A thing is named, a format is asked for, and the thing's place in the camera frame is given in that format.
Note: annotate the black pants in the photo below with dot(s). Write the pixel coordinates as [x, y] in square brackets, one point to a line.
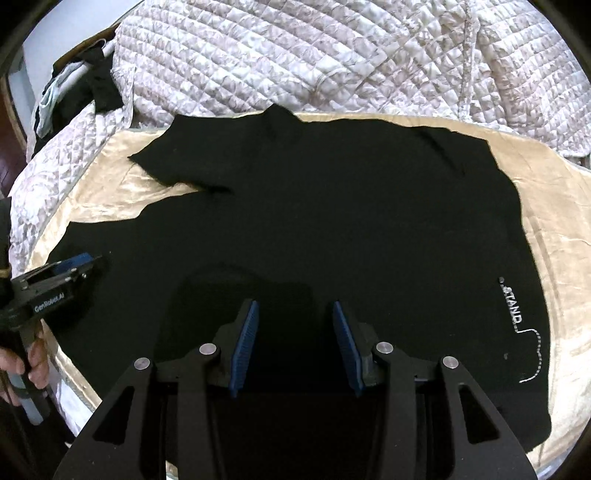
[323, 207]

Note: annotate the floral quilted blanket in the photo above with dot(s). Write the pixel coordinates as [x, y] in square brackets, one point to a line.
[300, 60]

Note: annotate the person's left hand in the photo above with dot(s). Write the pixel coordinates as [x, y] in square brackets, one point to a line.
[39, 364]

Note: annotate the dark clothes pile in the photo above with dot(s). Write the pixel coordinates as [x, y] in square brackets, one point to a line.
[99, 36]

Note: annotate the gold satin sheet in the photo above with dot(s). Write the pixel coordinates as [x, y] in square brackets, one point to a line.
[554, 207]

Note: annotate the light blue cloth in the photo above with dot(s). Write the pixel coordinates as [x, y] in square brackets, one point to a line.
[51, 101]

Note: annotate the black cloth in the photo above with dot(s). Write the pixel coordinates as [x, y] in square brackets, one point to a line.
[99, 87]

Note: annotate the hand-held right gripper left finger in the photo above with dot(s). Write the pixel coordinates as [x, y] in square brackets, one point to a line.
[244, 346]

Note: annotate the white cloth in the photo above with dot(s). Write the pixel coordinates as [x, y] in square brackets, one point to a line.
[102, 47]

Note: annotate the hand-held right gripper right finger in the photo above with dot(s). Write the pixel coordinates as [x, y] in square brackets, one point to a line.
[344, 346]

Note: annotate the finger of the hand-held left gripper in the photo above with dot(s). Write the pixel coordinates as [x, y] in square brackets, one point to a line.
[74, 264]

